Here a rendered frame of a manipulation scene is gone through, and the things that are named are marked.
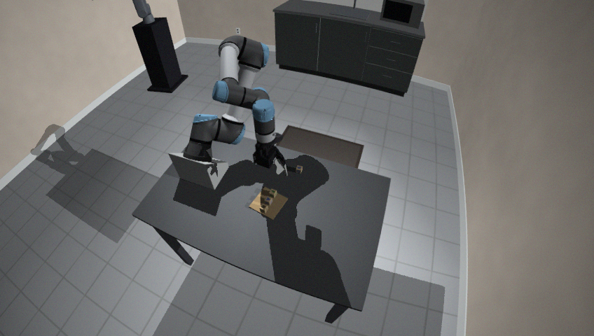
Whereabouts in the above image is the tan square mat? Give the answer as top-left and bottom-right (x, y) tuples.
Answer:
(249, 187), (288, 220)

